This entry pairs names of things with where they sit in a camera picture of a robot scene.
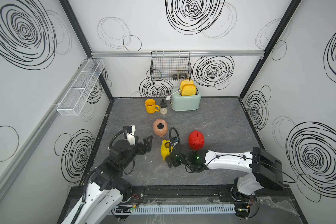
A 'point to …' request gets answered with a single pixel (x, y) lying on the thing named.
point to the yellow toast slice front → (188, 90)
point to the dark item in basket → (181, 75)
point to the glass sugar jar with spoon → (163, 107)
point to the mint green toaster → (180, 102)
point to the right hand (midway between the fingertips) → (170, 157)
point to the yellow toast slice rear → (185, 82)
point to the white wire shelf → (74, 101)
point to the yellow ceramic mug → (150, 106)
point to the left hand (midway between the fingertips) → (145, 137)
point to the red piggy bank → (196, 139)
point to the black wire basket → (171, 66)
